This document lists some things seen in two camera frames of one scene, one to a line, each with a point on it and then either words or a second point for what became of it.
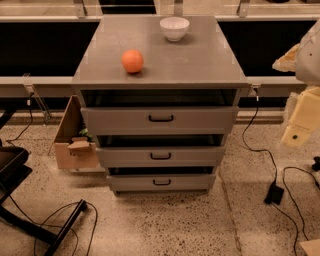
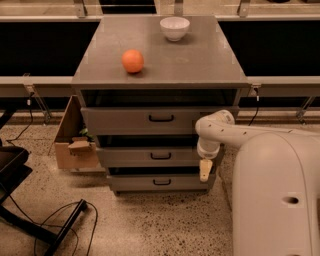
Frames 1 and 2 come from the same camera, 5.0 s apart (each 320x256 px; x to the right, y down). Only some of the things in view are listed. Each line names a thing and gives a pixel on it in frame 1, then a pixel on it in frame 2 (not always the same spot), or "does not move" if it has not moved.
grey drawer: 161,156 does not move
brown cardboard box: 73,151 does not move
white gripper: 309,61 → 208,151
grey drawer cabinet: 162,94 does not move
